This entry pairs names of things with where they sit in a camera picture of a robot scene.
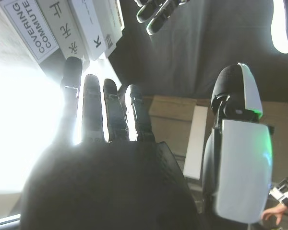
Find person's hand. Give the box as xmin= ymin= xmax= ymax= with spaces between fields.
xmin=262 ymin=205 xmax=288 ymax=226

